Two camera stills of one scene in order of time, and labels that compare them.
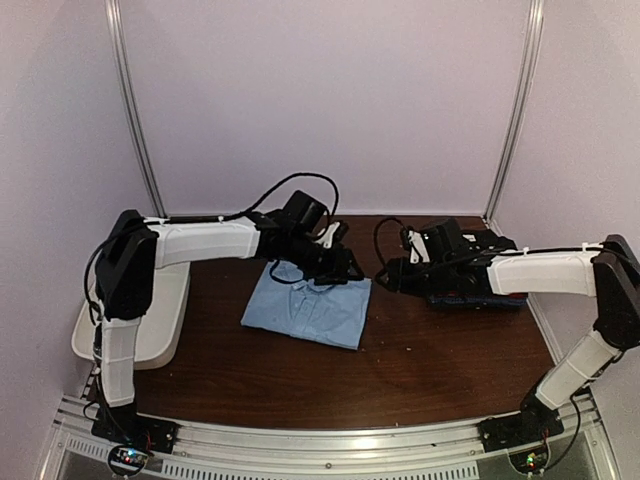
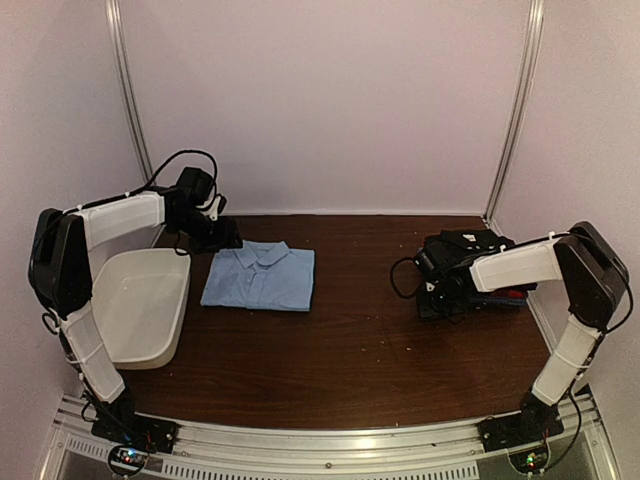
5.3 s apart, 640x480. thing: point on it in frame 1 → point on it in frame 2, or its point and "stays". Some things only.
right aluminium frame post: [535, 28] stays
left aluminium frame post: [131, 101] stays
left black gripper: [335, 271] → [229, 234]
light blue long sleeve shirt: [286, 302] → [261, 274]
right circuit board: [530, 461] stays
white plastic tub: [160, 332] stays
